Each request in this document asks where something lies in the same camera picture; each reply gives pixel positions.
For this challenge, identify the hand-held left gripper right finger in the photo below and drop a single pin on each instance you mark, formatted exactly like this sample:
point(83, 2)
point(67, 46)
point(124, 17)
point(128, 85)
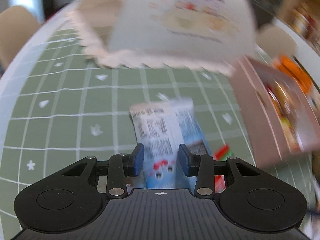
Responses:
point(183, 158)

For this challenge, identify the pink cardboard box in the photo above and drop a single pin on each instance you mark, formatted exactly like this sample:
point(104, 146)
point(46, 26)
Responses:
point(257, 120)

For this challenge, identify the green checked tablecloth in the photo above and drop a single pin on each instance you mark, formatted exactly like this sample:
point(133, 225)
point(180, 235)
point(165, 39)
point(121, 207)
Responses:
point(62, 105)

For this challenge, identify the printed mesh food cover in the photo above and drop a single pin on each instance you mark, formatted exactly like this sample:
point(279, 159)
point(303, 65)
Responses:
point(175, 30)

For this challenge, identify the light blue white snack packet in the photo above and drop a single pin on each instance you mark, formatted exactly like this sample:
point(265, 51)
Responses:
point(162, 130)

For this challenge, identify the red green snack packet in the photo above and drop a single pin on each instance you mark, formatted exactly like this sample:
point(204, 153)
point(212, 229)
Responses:
point(221, 153)

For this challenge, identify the orange snack bag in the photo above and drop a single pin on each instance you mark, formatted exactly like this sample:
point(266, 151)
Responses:
point(295, 72)

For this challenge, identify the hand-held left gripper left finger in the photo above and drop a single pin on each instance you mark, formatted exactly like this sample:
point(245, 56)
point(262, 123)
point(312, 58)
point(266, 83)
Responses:
point(138, 158)

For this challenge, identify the pile of colourful snack packets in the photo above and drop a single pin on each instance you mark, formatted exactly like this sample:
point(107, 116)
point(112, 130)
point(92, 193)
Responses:
point(285, 112)

